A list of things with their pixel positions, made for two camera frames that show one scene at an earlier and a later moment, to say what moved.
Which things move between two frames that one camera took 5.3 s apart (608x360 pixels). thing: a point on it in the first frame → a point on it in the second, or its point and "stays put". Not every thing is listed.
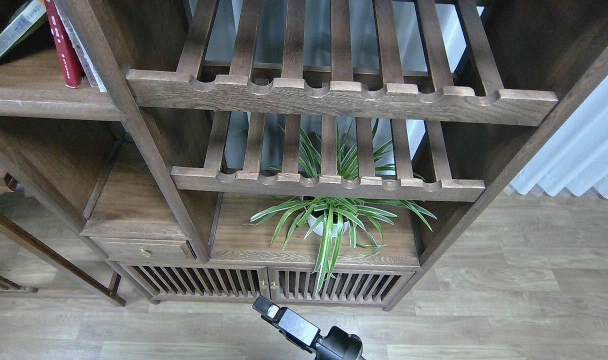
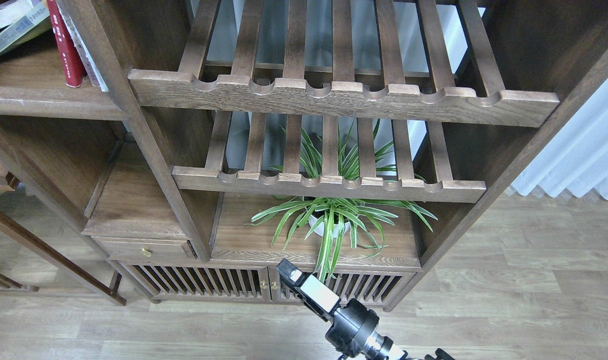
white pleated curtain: [587, 153] stays put
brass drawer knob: [145, 252] stays put
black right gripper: [338, 345] → [354, 327]
